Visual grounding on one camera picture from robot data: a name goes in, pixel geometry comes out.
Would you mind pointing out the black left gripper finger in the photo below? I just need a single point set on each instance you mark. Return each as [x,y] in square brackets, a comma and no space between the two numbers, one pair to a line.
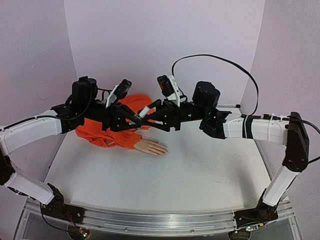
[129,115]
[130,126]

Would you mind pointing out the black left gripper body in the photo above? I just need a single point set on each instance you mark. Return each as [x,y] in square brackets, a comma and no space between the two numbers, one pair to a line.
[109,118]

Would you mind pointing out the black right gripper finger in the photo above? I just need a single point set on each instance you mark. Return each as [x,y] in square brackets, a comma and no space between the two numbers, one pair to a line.
[155,106]
[154,122]

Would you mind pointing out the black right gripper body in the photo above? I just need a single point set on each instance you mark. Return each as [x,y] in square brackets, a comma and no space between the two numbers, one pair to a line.
[170,115]

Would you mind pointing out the clear nail polish bottle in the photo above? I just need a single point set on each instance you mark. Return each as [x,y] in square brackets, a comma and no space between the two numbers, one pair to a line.
[142,113]

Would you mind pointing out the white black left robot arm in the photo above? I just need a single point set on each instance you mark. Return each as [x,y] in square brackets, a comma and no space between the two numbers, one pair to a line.
[60,119]

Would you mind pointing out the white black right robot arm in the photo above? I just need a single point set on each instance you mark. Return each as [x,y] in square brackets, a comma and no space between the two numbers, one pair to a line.
[287,131]

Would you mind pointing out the mannequin hand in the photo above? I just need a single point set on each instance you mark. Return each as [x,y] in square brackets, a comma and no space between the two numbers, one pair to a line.
[151,147]

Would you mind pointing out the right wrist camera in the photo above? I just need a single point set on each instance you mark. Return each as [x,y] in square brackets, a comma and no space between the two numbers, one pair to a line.
[170,89]

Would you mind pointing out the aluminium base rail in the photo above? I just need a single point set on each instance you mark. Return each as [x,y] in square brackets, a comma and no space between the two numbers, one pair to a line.
[89,223]

